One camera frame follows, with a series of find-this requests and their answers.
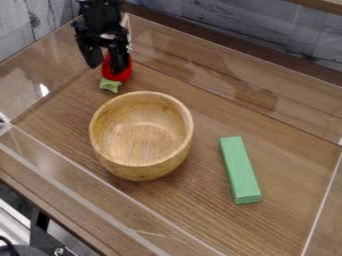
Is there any green rectangular block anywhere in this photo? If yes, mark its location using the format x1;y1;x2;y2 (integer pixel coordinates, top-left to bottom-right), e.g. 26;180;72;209
219;136;262;205

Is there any red plush strawberry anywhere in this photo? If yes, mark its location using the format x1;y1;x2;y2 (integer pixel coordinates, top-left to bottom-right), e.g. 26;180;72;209
100;55;133;93

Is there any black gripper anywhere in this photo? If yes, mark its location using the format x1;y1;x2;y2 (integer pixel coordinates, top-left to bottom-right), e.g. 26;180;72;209
72;0;130;74

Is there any black cable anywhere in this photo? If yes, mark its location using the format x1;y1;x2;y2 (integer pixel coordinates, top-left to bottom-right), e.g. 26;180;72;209
0;235;22;256

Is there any wooden bowl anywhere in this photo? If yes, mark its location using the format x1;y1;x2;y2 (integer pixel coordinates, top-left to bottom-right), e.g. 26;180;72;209
88;91;194;181

